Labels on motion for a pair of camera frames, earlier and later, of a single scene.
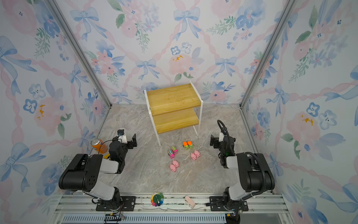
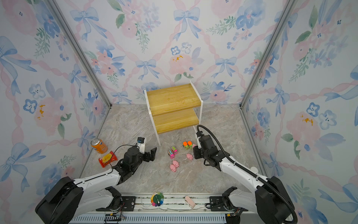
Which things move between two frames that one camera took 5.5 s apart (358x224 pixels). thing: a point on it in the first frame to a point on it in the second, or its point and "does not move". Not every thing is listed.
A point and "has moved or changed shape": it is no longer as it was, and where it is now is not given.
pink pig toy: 197,153 has moved or changed shape
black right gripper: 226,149 to 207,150
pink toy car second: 171,154 does not move
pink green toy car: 175,150 does not move
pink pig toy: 173,167 does not move
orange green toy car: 185,145 does not move
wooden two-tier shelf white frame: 175,108 does not move
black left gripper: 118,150 to 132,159
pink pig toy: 175,163 does not move
